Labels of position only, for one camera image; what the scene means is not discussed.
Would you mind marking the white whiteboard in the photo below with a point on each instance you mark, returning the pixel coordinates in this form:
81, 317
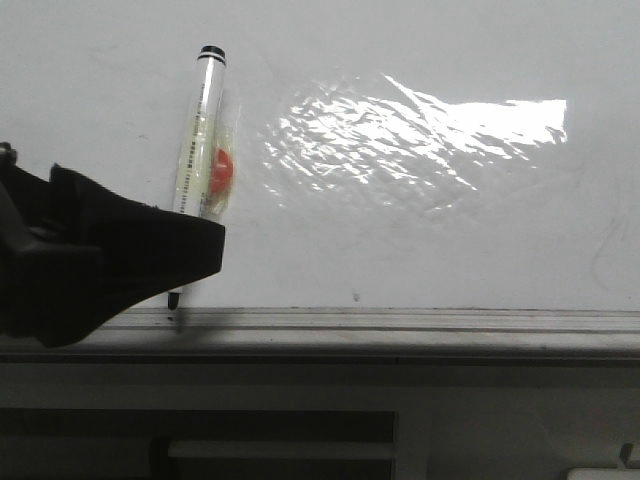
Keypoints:
424, 154

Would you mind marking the white box bottom right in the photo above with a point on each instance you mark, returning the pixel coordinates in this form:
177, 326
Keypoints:
603, 474

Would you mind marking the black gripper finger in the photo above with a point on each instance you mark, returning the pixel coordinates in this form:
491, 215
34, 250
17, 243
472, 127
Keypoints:
115, 253

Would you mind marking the white whiteboard marker pen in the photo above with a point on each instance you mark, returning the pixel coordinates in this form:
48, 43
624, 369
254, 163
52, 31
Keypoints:
205, 170

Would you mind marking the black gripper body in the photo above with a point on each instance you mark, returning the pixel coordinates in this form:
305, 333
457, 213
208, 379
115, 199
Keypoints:
30, 260

